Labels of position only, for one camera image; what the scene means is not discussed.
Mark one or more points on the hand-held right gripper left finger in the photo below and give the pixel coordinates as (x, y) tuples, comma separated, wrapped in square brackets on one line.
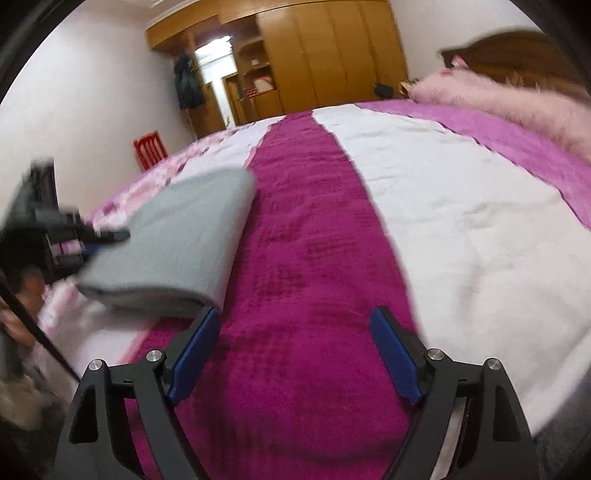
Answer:
[(194, 355)]

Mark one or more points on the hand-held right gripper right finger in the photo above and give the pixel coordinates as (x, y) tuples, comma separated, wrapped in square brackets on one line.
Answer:
[(397, 360)]

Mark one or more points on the wooden door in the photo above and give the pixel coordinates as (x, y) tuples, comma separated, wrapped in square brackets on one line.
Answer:
[(231, 101)]

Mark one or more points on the pink fluffy pillow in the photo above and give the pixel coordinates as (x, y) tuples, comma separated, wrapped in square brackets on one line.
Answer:
[(508, 104)]

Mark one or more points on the wooden wardrobe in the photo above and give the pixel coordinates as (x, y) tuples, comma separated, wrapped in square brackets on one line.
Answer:
[(323, 50)]

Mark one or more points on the patterned bag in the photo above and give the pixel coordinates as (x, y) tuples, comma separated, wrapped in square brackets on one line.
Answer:
[(407, 89)]

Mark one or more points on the wooden headboard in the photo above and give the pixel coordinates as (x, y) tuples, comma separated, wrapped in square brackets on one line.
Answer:
[(517, 55)]

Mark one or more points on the red wooden chair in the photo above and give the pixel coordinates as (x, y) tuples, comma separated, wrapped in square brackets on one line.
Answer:
[(150, 150)]

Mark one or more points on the dark hanging jacket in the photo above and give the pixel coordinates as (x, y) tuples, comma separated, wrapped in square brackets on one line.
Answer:
[(189, 85)]

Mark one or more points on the person's left hand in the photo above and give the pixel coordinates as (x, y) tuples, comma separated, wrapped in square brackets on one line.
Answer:
[(27, 295)]

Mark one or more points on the small black bag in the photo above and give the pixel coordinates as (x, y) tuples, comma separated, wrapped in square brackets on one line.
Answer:
[(383, 91)]

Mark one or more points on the grey pants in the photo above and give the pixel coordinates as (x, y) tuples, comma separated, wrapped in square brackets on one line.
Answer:
[(175, 240)]

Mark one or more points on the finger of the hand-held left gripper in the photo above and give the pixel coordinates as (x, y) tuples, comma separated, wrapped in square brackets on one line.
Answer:
[(108, 236)]

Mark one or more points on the red and white box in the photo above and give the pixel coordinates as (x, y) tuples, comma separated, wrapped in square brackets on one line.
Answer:
[(261, 87)]

